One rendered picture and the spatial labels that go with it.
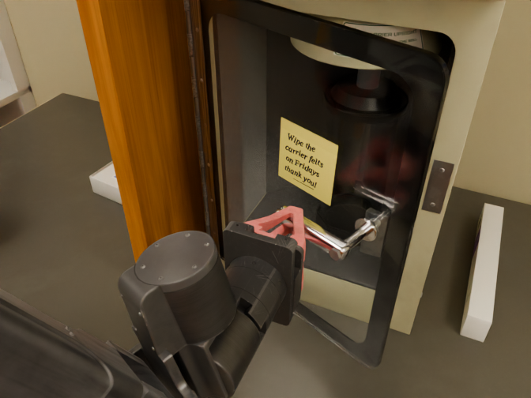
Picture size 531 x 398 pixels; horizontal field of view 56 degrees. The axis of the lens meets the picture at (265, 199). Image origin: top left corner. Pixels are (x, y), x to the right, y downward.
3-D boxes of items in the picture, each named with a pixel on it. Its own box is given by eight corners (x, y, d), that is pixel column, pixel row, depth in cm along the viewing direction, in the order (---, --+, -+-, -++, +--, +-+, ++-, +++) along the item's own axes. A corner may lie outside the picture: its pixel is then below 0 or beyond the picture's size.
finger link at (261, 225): (329, 199, 49) (295, 262, 42) (324, 251, 53) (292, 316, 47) (266, 182, 51) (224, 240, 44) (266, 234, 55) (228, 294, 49)
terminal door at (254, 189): (216, 249, 78) (193, -21, 53) (378, 371, 61) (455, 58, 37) (212, 252, 78) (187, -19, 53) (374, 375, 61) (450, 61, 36)
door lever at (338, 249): (305, 203, 56) (306, 184, 54) (375, 244, 50) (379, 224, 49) (272, 225, 53) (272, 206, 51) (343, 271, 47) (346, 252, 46)
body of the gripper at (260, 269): (300, 235, 42) (265, 297, 37) (295, 313, 48) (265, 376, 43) (231, 215, 44) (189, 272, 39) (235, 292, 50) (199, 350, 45)
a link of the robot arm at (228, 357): (175, 401, 39) (236, 418, 37) (144, 342, 36) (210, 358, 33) (216, 334, 44) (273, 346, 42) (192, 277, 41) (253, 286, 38)
